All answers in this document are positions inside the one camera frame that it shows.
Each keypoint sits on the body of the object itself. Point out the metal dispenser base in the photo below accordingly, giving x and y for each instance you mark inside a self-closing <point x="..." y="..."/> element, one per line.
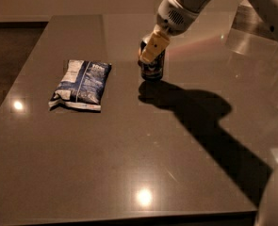
<point x="247" y="20"/>

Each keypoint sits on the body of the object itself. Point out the dark blue pepsi can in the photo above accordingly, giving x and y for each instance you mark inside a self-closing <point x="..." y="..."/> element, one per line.
<point x="153" y="71"/>

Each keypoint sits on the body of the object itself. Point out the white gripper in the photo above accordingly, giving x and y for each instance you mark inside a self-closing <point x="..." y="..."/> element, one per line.
<point x="172" y="19"/>

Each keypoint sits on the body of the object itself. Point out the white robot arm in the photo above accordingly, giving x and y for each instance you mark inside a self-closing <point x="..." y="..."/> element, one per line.
<point x="267" y="10"/>

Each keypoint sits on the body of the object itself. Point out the blue chip bag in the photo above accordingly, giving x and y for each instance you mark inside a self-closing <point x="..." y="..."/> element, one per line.
<point x="82" y="86"/>

